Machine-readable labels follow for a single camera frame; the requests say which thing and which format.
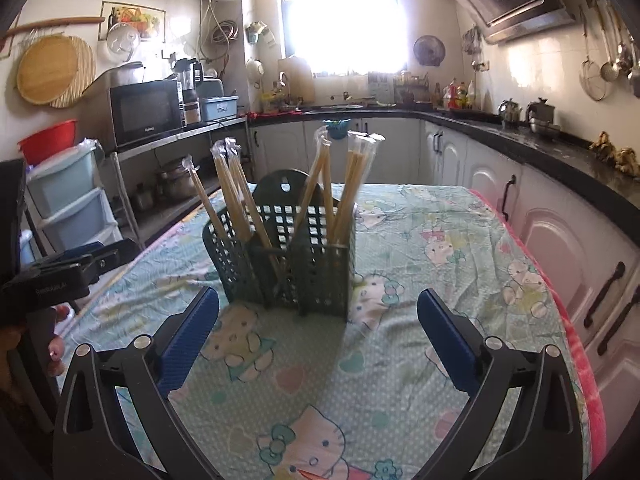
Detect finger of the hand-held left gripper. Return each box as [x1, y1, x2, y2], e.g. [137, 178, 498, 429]
[92, 239, 143, 273]
[32, 242, 106, 267]

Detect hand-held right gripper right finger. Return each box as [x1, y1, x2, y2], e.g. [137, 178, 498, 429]
[416, 288, 588, 480]

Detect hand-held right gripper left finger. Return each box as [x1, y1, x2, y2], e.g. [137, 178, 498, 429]
[52, 287, 223, 480]

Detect green plastic utensil holder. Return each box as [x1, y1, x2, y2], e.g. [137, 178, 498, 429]
[202, 169, 358, 318]

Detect bunch of bamboo chopsticks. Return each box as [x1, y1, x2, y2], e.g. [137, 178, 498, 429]
[182, 127, 386, 291]

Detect person's left forearm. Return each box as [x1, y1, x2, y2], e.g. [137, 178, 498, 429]
[0, 375, 56, 480]

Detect person's left hand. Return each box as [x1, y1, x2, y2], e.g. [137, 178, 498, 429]
[47, 305, 76, 380]

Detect pastel plastic drawer unit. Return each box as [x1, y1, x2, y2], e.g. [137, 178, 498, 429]
[25, 140, 123, 251]

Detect small steel pot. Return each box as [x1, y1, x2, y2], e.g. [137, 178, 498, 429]
[131, 182, 155, 211]

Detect cartoon cat printed tablecloth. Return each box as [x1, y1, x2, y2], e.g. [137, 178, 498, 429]
[55, 182, 586, 480]

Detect large steel cooking pot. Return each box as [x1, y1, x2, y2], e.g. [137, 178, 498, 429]
[155, 160, 201, 200]

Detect red plastic basin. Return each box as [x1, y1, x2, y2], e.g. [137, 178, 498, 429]
[19, 120, 78, 166]

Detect black microwave oven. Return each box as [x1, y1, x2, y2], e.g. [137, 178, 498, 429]
[82, 79, 185, 151]

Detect metal shelf rack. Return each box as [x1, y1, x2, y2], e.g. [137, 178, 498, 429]
[100, 117, 251, 251]

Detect round bamboo mat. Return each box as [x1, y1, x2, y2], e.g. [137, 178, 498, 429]
[50, 35, 97, 109]

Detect blue plastic box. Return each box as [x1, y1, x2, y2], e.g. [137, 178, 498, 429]
[199, 95, 240, 122]

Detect black blender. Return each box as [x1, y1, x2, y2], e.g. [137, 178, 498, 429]
[172, 57, 205, 126]

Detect round bamboo tray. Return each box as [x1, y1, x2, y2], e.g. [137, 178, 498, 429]
[16, 36, 81, 106]

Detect glass pot lid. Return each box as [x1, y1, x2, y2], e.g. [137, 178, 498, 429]
[106, 22, 142, 63]

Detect black kitchen countertop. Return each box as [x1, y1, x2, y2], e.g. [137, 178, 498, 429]
[247, 105, 640, 241]

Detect white hanging colander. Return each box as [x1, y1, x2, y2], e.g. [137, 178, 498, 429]
[245, 57, 265, 92]

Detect wooden rolling pin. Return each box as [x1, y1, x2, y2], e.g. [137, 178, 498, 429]
[2, 16, 106, 36]

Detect steel lidded pot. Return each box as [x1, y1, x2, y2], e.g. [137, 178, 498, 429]
[527, 98, 561, 133]

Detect cluster of condiment bottles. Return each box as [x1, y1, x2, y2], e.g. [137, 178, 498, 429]
[432, 77, 481, 111]

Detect white plastic jug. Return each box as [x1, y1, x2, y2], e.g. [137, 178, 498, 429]
[276, 56, 316, 106]

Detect black dish rack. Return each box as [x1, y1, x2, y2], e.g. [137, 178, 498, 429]
[392, 72, 433, 106]

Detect green hanging holder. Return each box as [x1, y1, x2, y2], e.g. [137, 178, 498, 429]
[245, 21, 276, 48]

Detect mesh skimmer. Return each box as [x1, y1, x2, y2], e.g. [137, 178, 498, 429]
[580, 7, 612, 101]

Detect steel ladle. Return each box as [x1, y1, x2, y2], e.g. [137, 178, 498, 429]
[597, 0, 621, 82]

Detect kitchen window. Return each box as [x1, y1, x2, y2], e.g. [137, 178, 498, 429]
[280, 0, 408, 78]

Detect steel spoon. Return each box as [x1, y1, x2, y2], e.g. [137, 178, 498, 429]
[616, 10, 634, 73]

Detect fruit wall picture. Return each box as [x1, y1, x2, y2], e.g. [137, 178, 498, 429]
[100, 1, 166, 41]

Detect coiled hose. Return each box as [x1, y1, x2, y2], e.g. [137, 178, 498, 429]
[210, 19, 240, 46]

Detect small wall fan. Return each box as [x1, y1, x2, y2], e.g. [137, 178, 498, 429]
[413, 35, 447, 67]

